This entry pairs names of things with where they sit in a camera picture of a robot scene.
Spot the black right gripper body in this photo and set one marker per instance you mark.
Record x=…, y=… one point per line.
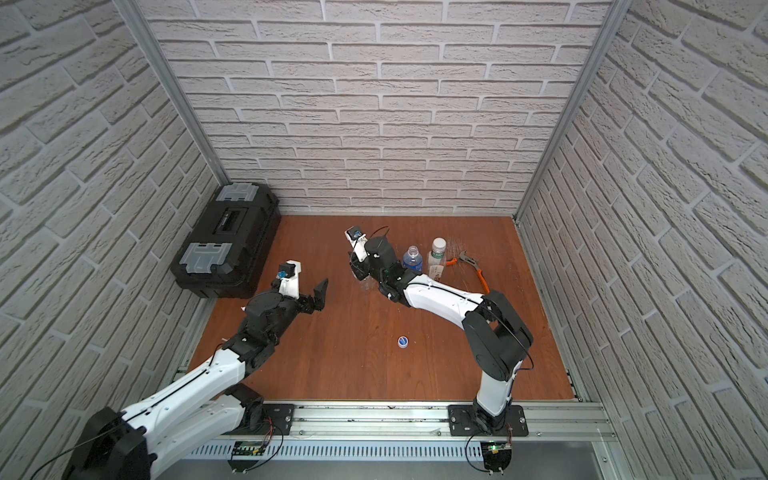
x=364, y=269

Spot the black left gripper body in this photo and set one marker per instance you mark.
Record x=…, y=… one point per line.
x=306, y=303

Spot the clear bottle blue label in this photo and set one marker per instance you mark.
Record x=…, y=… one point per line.
x=412, y=259

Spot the grey white bottle cap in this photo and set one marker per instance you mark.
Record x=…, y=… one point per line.
x=439, y=245

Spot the clear labelled bottle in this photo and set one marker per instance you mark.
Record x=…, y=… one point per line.
x=368, y=284

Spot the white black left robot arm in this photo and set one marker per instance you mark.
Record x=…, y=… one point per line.
x=143, y=440

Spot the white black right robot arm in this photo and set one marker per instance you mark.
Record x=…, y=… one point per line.
x=498, y=338

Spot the black plastic toolbox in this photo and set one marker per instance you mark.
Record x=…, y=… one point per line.
x=224, y=255

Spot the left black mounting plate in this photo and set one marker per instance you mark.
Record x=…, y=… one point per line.
x=260, y=418

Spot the black mounting plate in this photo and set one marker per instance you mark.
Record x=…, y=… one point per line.
x=260, y=418
x=468, y=420

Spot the left controller circuit board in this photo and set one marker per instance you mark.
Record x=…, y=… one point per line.
x=246, y=456

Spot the controller circuit board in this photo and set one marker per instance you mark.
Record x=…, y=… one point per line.
x=496, y=456
x=246, y=456

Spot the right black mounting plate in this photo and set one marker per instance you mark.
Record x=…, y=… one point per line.
x=468, y=420

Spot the right corner aluminium profile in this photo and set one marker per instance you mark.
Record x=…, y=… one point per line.
x=608, y=30

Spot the corner aluminium profile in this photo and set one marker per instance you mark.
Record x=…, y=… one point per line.
x=608, y=30
x=141, y=31

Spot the right controller circuit board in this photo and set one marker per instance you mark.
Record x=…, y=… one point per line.
x=496, y=456

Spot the left corner aluminium profile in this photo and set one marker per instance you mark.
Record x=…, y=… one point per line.
x=141, y=31

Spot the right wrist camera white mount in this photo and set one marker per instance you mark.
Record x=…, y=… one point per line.
x=357, y=240

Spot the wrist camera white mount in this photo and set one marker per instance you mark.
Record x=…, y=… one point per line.
x=357, y=240
x=288, y=279

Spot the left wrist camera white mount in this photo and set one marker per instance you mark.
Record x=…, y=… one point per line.
x=288, y=279

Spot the orange handled pliers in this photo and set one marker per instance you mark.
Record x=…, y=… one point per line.
x=464, y=258

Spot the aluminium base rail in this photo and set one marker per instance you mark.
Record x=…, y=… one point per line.
x=410, y=431

